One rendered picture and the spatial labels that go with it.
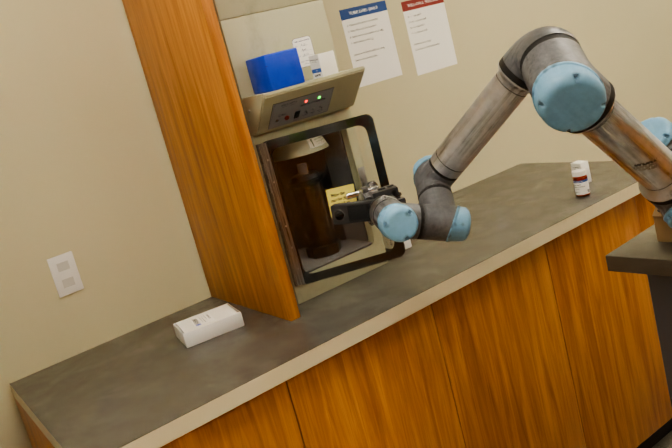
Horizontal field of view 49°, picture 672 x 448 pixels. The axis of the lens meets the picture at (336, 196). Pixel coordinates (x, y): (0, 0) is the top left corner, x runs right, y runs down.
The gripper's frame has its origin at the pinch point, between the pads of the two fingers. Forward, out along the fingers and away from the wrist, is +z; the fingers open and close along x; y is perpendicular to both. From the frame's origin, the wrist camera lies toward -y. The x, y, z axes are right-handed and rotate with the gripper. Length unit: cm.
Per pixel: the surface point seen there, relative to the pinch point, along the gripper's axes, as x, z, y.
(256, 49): 42.1, 17.9, -14.6
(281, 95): 29.5, 6.9, -12.0
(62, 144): 31, 37, -73
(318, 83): 29.8, 11.7, -1.8
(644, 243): -26, -15, 62
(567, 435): -89, 18, 45
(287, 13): 49, 23, -4
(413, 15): 42, 98, 48
